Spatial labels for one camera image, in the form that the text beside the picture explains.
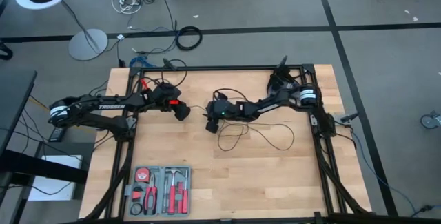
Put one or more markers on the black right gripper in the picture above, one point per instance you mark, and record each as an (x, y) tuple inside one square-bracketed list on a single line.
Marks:
[(225, 110)]

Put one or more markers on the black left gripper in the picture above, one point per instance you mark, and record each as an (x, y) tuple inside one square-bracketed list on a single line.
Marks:
[(162, 98)]

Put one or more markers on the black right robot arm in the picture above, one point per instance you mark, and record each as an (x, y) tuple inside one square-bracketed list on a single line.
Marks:
[(275, 101)]

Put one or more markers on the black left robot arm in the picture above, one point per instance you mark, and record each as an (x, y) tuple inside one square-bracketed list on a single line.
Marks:
[(110, 107)]

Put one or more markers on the grey plastic tool case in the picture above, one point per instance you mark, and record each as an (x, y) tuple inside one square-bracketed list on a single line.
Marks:
[(158, 172)]

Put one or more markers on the black pouch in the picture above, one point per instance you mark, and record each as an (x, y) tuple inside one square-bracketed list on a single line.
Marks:
[(277, 81)]

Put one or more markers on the red tape measure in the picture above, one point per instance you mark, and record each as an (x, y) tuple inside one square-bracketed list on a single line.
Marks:
[(142, 175)]

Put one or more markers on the red bit set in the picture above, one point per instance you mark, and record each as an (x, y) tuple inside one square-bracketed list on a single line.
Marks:
[(178, 187)]

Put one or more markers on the grey disc floor stand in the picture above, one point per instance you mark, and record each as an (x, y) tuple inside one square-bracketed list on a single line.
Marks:
[(87, 46)]

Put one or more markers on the slim grey metal tool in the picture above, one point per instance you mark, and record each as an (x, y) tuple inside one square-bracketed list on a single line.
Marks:
[(164, 196)]

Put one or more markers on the red black utility knife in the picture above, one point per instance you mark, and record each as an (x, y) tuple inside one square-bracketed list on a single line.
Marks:
[(138, 194)]

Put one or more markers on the black power adapter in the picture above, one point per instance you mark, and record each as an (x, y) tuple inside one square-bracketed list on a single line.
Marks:
[(58, 133)]

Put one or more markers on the black desk crossbar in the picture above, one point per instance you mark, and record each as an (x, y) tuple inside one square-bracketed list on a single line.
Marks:
[(41, 169)]

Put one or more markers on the white box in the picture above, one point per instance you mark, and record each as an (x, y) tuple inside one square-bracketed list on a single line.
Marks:
[(51, 189)]

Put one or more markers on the black desk top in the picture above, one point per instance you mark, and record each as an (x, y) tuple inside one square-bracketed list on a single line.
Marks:
[(13, 103)]

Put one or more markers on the grey caster wheel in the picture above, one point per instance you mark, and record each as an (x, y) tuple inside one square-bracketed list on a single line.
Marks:
[(429, 121)]

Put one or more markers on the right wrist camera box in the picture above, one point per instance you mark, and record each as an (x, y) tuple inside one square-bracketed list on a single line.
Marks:
[(212, 127)]

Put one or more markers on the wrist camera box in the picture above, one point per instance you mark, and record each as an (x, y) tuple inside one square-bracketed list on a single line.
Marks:
[(182, 113), (212, 127)]

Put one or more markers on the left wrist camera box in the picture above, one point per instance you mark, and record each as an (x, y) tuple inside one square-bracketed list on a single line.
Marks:
[(182, 113)]

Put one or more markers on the dark aluminium table frame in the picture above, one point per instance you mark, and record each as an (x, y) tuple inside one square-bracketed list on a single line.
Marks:
[(224, 68)]

